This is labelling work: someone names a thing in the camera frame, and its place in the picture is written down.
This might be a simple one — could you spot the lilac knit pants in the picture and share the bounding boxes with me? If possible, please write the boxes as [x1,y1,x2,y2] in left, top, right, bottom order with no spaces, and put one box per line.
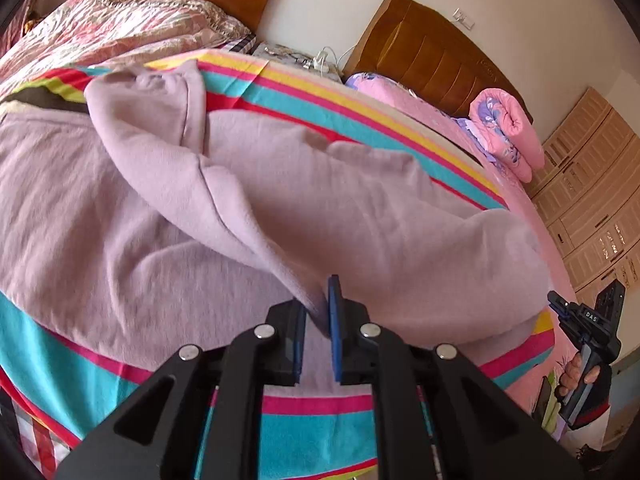
[1,61,550,396]

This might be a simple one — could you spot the right hand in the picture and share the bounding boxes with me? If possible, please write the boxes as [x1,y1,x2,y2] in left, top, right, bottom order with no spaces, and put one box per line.
[556,352,600,399]

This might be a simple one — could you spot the rainbow striped blanket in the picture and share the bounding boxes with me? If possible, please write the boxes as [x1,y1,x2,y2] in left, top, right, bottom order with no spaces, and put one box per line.
[0,48,558,480]

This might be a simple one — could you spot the red checked bed sheet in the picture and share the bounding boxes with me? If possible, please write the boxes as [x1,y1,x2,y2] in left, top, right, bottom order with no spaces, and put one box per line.
[1,389,70,479]

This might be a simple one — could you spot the light wooden wardrobe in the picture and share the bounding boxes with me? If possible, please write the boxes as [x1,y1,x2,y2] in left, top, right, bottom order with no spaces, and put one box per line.
[525,87,639,304]

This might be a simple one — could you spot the rolled pink floral duvet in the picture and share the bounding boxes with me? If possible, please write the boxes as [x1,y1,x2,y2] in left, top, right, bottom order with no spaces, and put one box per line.
[469,88,544,183]

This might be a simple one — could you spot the pink bed sheet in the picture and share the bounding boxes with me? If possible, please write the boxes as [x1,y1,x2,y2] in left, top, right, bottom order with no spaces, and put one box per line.
[346,73,576,443]

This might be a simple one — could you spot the dark wooden headboard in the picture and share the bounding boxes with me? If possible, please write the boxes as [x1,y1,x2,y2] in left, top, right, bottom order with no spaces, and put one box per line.
[343,0,525,117]

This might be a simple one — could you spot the floral nightstand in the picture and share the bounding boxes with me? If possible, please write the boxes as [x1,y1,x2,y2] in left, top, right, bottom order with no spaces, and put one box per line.
[253,41,343,84]

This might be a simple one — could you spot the eyeglasses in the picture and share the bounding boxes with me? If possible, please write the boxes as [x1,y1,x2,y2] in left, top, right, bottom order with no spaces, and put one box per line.
[262,44,314,70]

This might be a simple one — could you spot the pink floral quilt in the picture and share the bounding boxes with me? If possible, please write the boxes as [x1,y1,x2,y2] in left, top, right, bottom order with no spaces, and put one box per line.
[1,0,252,96]

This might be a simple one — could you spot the white wall socket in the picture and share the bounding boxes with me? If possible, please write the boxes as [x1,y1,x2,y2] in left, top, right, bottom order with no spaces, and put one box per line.
[452,8,475,30]

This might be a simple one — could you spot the white charger with cable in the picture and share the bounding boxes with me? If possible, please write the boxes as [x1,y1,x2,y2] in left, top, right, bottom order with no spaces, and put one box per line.
[302,46,355,78]

